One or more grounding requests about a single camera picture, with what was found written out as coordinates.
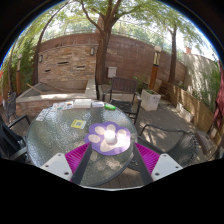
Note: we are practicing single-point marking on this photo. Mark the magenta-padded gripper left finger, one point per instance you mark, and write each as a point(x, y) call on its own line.
point(56, 165)

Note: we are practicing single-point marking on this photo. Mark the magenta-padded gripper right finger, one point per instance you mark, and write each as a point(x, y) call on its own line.
point(165, 165)

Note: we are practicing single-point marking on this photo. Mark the white computer mouse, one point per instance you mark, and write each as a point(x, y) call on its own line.
point(110, 136)

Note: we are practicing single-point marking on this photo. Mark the purple paw-print mouse pad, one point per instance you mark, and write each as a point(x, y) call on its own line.
point(120, 146)

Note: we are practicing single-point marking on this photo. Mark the yellow square code sticker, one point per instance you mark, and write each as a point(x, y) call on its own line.
point(78, 124)

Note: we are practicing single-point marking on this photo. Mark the white number plate sign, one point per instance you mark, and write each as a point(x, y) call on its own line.
point(42, 115)

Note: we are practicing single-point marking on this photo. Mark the black metal armchair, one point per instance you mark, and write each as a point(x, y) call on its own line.
point(10, 140)

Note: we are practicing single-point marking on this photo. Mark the white planter box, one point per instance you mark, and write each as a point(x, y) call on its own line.
point(150, 100)
point(185, 112)

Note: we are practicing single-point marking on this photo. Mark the white flat book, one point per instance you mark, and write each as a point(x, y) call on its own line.
point(82, 103)

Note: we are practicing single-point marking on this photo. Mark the small white blue booklet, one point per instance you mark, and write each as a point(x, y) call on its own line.
point(97, 104)

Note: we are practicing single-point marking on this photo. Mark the black mesh chair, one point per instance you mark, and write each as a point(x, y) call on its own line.
point(10, 106)

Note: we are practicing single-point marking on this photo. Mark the small green packet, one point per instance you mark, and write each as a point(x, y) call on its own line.
point(110, 107)

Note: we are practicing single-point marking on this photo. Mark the wooden stick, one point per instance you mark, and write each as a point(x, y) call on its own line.
point(35, 88)

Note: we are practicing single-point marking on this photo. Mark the dark slatted wooden chair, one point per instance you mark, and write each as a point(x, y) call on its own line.
point(123, 85)

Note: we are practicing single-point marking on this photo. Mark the leaning tree trunk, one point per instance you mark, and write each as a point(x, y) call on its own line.
point(36, 63)

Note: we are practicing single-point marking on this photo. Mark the slim tree trunk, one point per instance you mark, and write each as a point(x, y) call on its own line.
point(173, 56)

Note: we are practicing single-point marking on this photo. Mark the thick tree trunk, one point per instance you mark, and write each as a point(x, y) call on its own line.
point(101, 56)

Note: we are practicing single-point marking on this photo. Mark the wooden lamp post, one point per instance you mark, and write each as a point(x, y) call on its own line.
point(154, 73)
point(18, 78)

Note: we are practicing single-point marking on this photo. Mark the grey wall utility box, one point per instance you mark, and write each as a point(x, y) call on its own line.
point(112, 72)

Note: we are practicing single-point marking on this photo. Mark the wall lantern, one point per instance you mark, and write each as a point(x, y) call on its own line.
point(92, 51)
point(40, 58)

